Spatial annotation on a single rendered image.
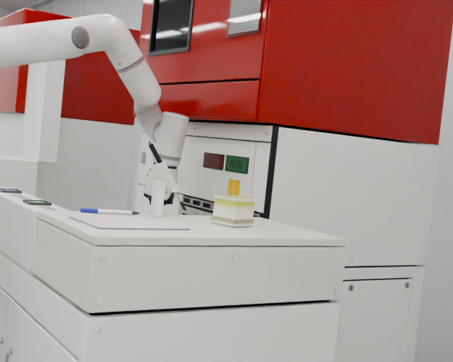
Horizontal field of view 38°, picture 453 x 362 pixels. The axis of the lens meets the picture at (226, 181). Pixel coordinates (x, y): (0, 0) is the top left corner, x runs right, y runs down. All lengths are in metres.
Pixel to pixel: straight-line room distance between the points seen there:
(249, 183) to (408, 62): 0.66
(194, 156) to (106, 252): 0.97
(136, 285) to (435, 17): 1.41
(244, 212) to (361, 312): 0.73
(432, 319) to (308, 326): 1.85
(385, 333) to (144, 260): 1.16
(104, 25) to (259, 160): 0.56
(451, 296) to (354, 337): 1.18
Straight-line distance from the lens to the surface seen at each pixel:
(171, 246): 1.29
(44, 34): 1.75
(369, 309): 2.17
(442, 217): 3.28
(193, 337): 1.36
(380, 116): 2.09
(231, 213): 1.52
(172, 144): 2.00
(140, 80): 1.93
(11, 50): 1.74
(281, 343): 1.50
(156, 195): 1.59
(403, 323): 2.30
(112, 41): 1.89
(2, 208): 1.81
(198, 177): 2.11
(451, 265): 3.25
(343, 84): 1.98
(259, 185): 1.84
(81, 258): 1.27
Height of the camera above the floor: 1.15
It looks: 3 degrees down
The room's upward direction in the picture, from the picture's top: 6 degrees clockwise
